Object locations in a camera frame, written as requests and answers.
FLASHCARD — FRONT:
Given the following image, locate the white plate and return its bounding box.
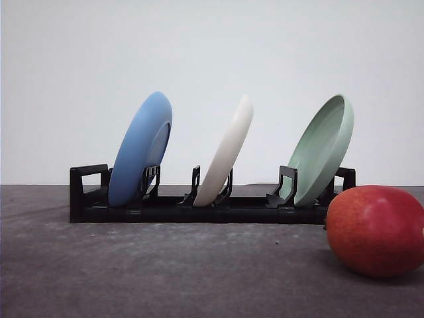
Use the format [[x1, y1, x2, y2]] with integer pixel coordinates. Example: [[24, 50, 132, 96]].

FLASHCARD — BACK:
[[193, 95, 254, 207]]

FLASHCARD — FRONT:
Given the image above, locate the blue plate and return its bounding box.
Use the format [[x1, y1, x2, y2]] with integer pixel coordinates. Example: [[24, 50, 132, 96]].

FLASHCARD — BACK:
[[109, 91, 173, 207]]

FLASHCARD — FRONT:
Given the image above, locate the green plate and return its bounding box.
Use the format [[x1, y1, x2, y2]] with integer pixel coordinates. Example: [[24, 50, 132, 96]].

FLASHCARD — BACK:
[[280, 95, 354, 206]]

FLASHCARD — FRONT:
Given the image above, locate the black plastic dish rack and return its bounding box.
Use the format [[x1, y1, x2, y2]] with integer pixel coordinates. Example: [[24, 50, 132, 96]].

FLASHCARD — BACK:
[[69, 164, 356, 225]]

